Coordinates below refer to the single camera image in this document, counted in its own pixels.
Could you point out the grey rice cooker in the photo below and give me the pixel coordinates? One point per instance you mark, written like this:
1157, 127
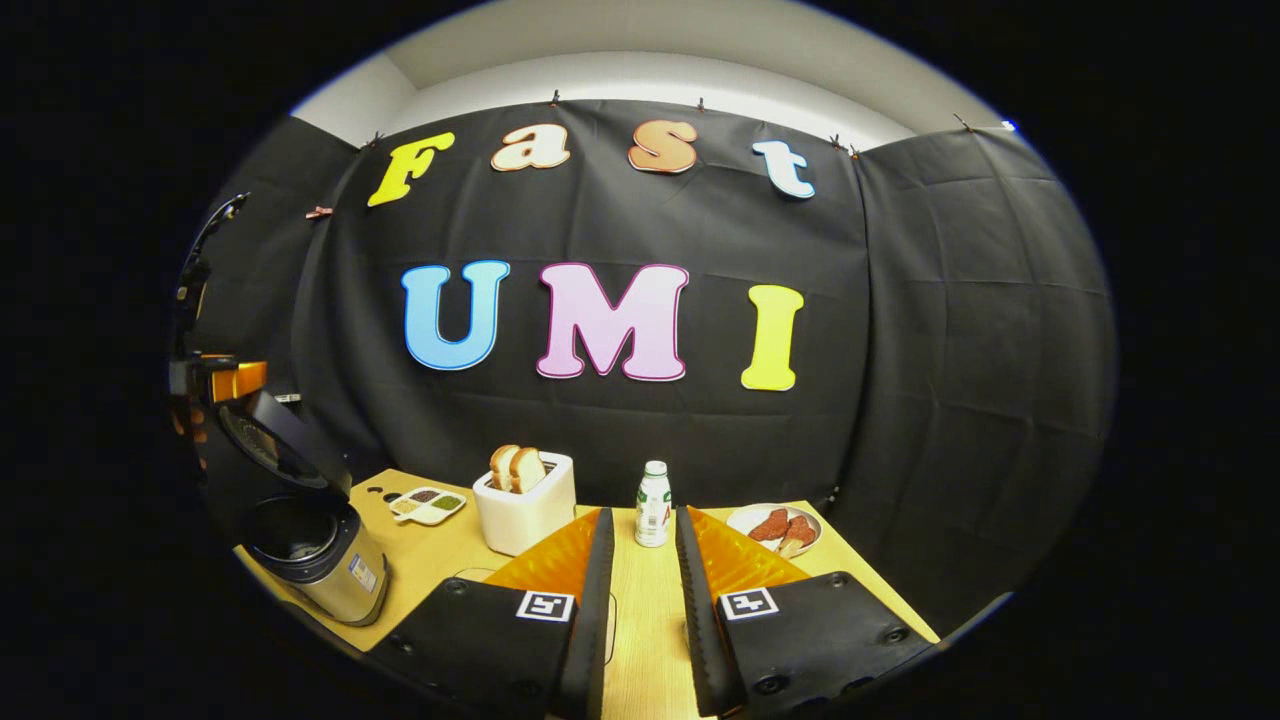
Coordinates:
330, 575

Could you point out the white plastic drink bottle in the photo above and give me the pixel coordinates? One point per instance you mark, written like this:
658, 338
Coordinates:
653, 510

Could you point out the white toaster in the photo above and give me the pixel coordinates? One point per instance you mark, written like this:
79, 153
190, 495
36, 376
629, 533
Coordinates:
530, 520

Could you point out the black backdrop cloth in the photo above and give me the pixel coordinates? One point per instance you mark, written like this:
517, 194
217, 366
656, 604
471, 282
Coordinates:
900, 350

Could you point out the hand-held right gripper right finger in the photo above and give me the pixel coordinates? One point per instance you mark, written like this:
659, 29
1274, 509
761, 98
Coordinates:
705, 640

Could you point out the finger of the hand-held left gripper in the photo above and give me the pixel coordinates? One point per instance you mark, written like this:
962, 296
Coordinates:
235, 382

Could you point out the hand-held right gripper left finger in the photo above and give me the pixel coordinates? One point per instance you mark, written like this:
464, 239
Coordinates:
590, 640

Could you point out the white round plate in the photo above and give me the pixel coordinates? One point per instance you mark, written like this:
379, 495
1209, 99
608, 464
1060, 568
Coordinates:
745, 520

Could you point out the red meat slice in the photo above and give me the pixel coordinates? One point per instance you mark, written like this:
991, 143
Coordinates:
800, 530
770, 525

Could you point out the toasted bread slice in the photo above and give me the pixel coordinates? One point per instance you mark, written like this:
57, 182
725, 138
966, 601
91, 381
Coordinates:
527, 470
503, 467

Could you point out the white divided condiment dish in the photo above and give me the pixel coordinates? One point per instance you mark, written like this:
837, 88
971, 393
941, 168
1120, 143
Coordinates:
427, 505

